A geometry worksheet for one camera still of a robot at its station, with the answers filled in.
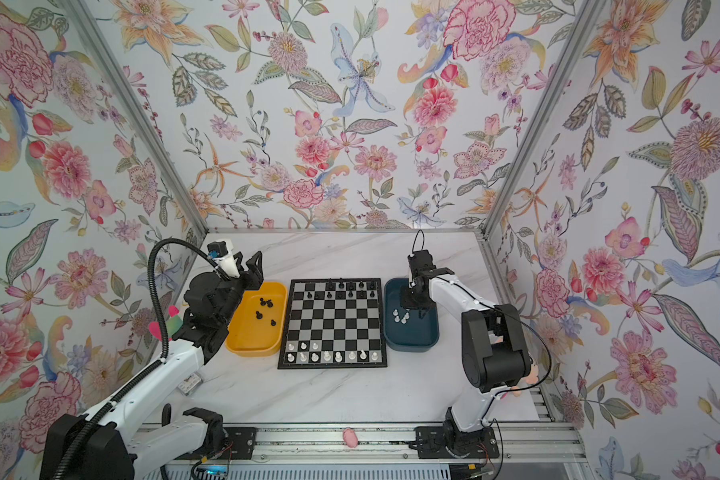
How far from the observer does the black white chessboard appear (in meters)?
0.88

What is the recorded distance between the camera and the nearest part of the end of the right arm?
2.28 feet

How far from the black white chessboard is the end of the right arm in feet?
0.42

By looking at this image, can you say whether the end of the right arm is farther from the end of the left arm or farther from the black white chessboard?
the end of the left arm
